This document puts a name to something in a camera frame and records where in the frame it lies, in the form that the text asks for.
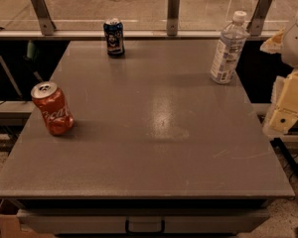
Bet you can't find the middle metal bracket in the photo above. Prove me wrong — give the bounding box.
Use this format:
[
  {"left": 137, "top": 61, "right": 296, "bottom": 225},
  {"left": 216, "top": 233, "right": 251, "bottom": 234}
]
[{"left": 166, "top": 0, "right": 180, "bottom": 36}]

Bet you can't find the left metal bracket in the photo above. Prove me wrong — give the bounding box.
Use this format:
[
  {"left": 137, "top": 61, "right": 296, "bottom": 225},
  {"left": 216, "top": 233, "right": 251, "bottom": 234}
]
[{"left": 30, "top": 0, "right": 56, "bottom": 36}]

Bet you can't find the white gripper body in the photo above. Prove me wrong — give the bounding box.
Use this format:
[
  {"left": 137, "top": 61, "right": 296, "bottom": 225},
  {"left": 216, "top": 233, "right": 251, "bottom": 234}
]
[{"left": 281, "top": 11, "right": 298, "bottom": 67}]

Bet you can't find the clear plastic water bottle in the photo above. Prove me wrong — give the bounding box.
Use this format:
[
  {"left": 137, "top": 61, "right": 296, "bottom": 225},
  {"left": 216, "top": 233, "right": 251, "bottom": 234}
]
[{"left": 210, "top": 11, "right": 248, "bottom": 84}]

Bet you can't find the cardboard box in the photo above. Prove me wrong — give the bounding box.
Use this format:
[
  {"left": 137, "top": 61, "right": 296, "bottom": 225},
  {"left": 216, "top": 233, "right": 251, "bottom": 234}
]
[{"left": 0, "top": 200, "right": 55, "bottom": 238}]

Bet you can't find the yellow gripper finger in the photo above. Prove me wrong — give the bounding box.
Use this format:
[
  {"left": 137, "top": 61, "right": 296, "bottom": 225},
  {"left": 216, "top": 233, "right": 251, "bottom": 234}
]
[
  {"left": 262, "top": 68, "right": 298, "bottom": 137},
  {"left": 260, "top": 29, "right": 285, "bottom": 55}
]

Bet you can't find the grey drawer with handle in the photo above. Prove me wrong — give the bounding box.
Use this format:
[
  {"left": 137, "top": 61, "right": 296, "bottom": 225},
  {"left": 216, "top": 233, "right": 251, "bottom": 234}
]
[{"left": 17, "top": 209, "right": 269, "bottom": 235}]

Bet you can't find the metal bracket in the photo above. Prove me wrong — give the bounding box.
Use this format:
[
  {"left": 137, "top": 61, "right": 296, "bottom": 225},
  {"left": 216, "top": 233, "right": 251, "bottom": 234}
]
[
  {"left": 166, "top": 0, "right": 180, "bottom": 36},
  {"left": 30, "top": 0, "right": 56, "bottom": 36},
  {"left": 247, "top": 0, "right": 273, "bottom": 36}
]

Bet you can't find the red coke can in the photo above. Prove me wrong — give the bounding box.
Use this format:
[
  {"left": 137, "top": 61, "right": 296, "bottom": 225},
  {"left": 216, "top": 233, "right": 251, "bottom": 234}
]
[{"left": 31, "top": 81, "right": 74, "bottom": 136}]

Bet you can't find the right metal bracket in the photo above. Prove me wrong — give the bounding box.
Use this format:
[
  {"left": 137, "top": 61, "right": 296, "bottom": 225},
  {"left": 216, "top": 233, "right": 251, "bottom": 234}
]
[{"left": 247, "top": 0, "right": 273, "bottom": 36}]

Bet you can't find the blue soda can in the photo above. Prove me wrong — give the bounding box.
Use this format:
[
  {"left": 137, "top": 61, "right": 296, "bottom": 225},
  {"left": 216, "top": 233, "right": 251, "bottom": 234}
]
[{"left": 103, "top": 18, "right": 125, "bottom": 57}]

